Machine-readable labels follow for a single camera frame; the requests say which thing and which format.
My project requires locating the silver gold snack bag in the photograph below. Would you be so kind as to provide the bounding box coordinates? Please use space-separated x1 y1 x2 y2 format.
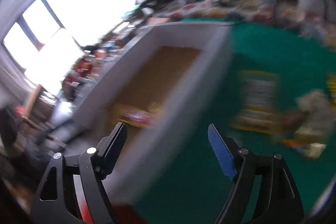
273 89 335 159

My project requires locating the yellow framed snack packet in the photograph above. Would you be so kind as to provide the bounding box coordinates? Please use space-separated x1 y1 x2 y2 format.
231 71 278 134

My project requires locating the red yellow snack packet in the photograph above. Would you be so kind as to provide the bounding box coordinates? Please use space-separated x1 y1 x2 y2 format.
115 102 164 128

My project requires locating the green table cloth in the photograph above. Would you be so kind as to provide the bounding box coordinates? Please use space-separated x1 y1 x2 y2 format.
134 23 335 223

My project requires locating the wooden chair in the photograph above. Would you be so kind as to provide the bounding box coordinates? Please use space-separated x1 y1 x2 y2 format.
16 85 58 136

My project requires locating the cluttered side table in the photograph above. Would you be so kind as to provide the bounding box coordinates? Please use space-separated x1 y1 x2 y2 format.
60 0 174 101

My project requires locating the white cardboard box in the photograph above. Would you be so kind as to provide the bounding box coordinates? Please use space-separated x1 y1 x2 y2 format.
72 21 232 204

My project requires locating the floral sofa cover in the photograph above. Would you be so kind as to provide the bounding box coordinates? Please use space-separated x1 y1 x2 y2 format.
155 0 335 48

